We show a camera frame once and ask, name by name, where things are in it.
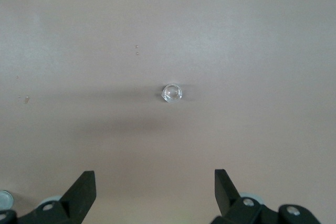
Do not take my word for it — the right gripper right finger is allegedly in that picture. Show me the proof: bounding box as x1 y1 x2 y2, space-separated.
212 168 321 224

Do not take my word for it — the clear glass cup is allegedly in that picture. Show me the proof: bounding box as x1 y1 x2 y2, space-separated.
161 83 184 103

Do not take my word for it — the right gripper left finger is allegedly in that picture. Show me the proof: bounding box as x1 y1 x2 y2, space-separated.
16 170 97 224

